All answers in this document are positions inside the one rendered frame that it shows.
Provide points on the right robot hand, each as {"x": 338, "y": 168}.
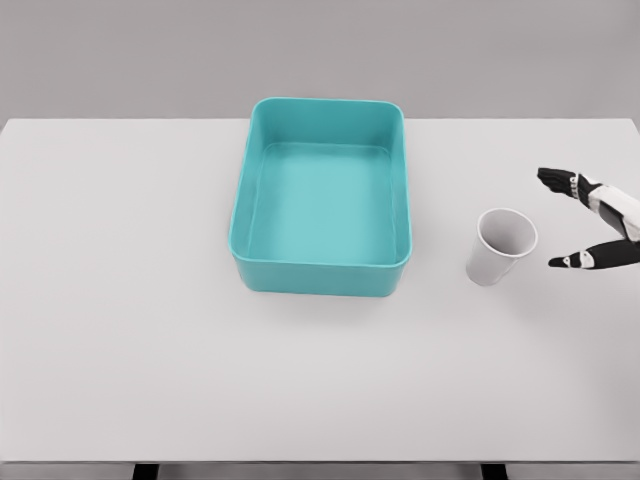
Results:
{"x": 607, "y": 200}

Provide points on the teal plastic basket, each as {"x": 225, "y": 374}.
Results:
{"x": 320, "y": 200}

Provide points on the white paper cup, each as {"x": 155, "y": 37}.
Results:
{"x": 492, "y": 255}

